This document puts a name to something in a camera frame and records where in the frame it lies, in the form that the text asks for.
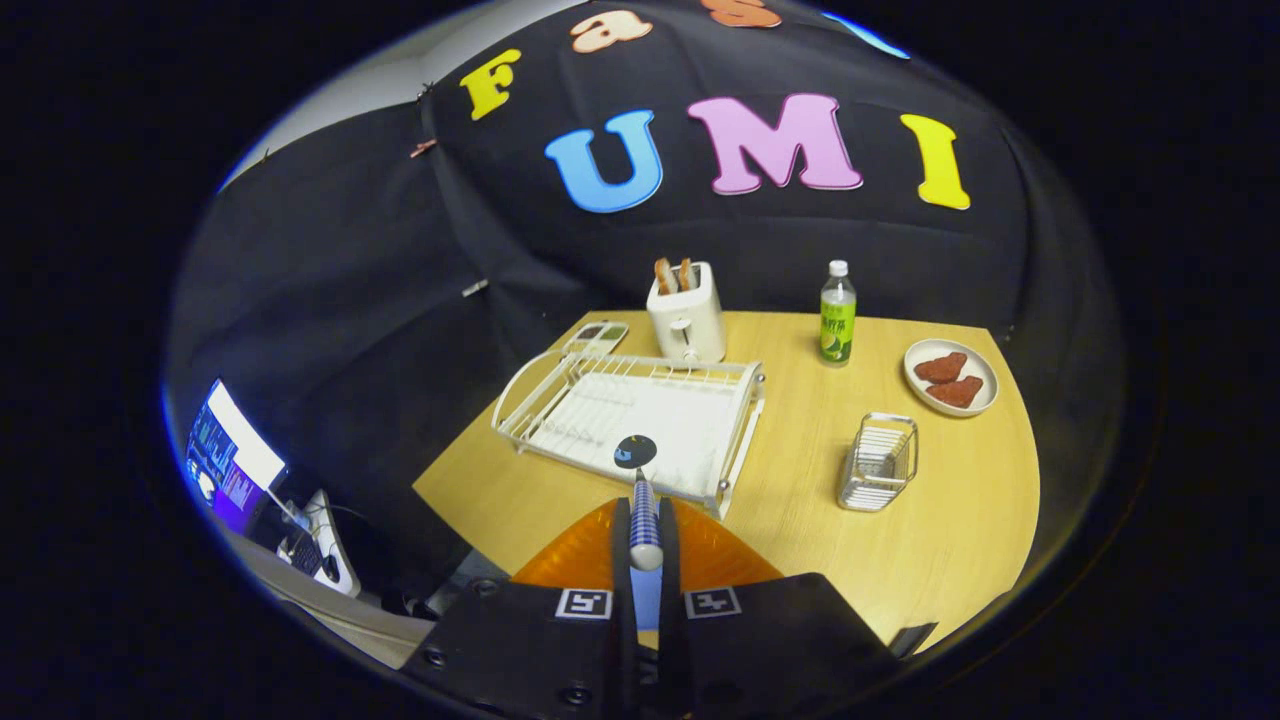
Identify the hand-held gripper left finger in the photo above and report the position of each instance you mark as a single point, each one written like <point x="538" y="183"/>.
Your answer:
<point x="622" y="560"/>

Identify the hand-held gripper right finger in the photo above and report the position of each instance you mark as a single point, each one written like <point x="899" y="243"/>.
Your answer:
<point x="670" y="560"/>

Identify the light blue plate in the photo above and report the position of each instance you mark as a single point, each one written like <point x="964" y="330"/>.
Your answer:
<point x="647" y="600"/>

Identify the small white dish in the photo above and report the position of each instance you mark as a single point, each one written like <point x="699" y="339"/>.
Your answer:
<point x="985" y="375"/>

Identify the divided condiment tray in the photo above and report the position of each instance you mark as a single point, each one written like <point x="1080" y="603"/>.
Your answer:
<point x="598" y="337"/>

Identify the white toaster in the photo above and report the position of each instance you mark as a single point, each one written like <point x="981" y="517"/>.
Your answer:
<point x="690" y="320"/>

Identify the toast slice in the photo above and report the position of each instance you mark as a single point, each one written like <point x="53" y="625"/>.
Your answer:
<point x="665" y="276"/>
<point x="688" y="274"/>

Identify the green tea bottle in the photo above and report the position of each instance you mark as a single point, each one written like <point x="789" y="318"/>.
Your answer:
<point x="837" y="325"/>

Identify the white power strip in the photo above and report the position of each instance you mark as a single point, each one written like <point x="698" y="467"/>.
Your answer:
<point x="325" y="545"/>

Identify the white clip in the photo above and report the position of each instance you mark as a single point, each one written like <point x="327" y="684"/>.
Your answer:
<point x="475" y="288"/>

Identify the red meat piece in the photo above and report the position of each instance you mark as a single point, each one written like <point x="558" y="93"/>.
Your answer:
<point x="956" y="392"/>
<point x="940" y="367"/>

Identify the laptop with lit screen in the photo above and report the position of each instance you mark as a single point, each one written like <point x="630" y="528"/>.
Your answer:
<point x="235" y="450"/>

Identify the red clip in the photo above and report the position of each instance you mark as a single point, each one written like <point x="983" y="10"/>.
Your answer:
<point x="423" y="148"/>

